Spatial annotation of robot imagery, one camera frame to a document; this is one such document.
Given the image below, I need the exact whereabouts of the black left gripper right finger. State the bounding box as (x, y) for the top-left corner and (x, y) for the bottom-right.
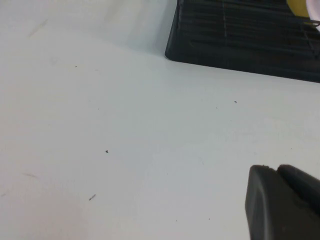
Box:
(276, 163), (320, 212)

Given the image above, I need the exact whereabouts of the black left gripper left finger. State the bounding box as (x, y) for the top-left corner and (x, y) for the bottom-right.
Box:
(244, 164), (320, 240)

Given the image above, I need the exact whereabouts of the pale pink plate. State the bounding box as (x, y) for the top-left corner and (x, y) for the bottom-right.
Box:
(305, 0), (320, 20)

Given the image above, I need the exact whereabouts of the yellow plate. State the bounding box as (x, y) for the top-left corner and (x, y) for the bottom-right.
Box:
(285, 0), (311, 18)

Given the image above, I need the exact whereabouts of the black plastic drain tray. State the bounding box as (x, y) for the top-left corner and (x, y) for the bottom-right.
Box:
(164, 0), (320, 84)

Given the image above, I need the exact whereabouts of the black wire dish rack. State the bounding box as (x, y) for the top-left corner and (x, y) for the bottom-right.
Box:
(177, 0), (320, 56)

